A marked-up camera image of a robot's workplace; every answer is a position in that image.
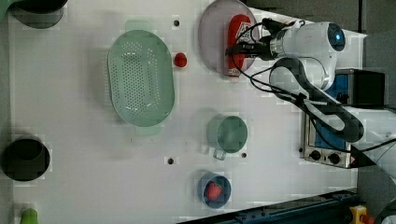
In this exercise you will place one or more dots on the black cylinder upper left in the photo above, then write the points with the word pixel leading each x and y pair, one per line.
pixel 39 14

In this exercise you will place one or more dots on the translucent purple plate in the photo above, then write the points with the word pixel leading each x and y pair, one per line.
pixel 213 33

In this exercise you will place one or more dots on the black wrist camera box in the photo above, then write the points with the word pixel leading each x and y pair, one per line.
pixel 274 27

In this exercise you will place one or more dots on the red strawberry toy on table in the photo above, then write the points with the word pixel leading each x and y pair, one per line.
pixel 180 60

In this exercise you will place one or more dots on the green toy at edge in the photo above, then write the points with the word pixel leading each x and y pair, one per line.
pixel 29 216

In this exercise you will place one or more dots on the strawberry toy in bowl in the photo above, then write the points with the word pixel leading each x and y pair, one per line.
pixel 213 191

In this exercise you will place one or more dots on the green perforated colander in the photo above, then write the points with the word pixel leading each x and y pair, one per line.
pixel 140 75

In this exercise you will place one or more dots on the yellow red emergency button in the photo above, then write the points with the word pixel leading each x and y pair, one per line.
pixel 360 216

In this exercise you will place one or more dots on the red ketchup bottle toy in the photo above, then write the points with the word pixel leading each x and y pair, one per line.
pixel 237 26

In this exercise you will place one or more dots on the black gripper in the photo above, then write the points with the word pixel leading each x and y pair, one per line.
pixel 261 49

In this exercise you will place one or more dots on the blue bowl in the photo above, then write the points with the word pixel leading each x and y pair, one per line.
pixel 219 179

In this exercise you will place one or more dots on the green metal mug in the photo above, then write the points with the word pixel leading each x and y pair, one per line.
pixel 226 135

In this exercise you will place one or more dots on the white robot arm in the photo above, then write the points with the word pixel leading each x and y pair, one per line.
pixel 305 59

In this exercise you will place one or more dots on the silver toaster oven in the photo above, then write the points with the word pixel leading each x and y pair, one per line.
pixel 350 86

